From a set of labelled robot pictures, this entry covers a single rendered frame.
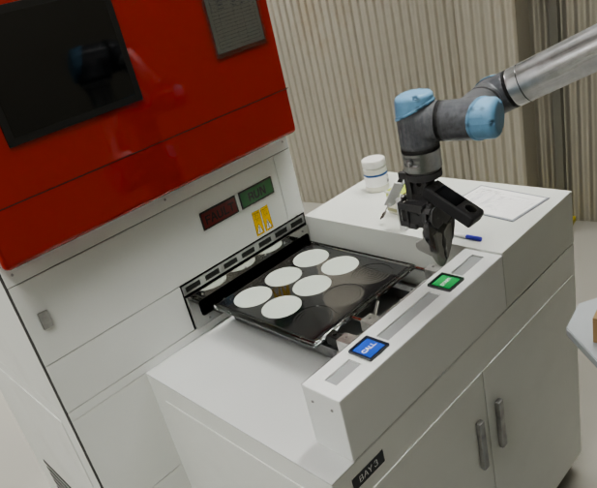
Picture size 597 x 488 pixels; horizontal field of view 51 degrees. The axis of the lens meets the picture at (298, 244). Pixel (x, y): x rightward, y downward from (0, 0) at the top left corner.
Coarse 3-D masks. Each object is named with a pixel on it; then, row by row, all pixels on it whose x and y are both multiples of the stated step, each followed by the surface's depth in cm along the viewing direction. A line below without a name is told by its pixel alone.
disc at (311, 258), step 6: (306, 252) 174; (312, 252) 173; (318, 252) 172; (324, 252) 172; (294, 258) 172; (300, 258) 172; (306, 258) 171; (312, 258) 170; (318, 258) 169; (324, 258) 168; (300, 264) 168; (306, 264) 167; (312, 264) 166
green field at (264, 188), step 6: (270, 180) 169; (258, 186) 167; (264, 186) 168; (270, 186) 170; (246, 192) 164; (252, 192) 166; (258, 192) 167; (264, 192) 169; (270, 192) 170; (246, 198) 165; (252, 198) 166; (258, 198) 168; (246, 204) 165
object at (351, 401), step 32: (480, 256) 139; (480, 288) 133; (384, 320) 124; (416, 320) 122; (448, 320) 126; (480, 320) 135; (384, 352) 115; (416, 352) 120; (448, 352) 128; (320, 384) 111; (352, 384) 109; (384, 384) 114; (416, 384) 122; (320, 416) 112; (352, 416) 109; (384, 416) 116; (352, 448) 111
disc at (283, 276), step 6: (276, 270) 168; (282, 270) 167; (288, 270) 166; (294, 270) 166; (300, 270) 165; (270, 276) 166; (276, 276) 165; (282, 276) 164; (288, 276) 163; (294, 276) 163; (300, 276) 162; (270, 282) 163; (276, 282) 162; (282, 282) 161; (288, 282) 161
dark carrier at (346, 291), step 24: (288, 264) 169; (360, 264) 160; (384, 264) 158; (288, 288) 158; (336, 288) 153; (360, 288) 150; (240, 312) 153; (312, 312) 145; (336, 312) 143; (312, 336) 136
